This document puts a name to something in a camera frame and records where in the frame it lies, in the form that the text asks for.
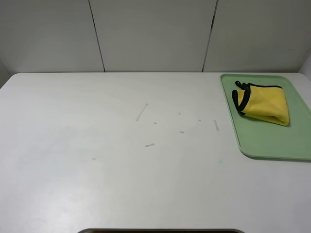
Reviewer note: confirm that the light green plastic tray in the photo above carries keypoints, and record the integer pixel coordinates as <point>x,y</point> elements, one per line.
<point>259,139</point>

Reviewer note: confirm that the yellow towel with black trim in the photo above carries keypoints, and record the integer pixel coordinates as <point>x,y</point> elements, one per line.
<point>266,103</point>

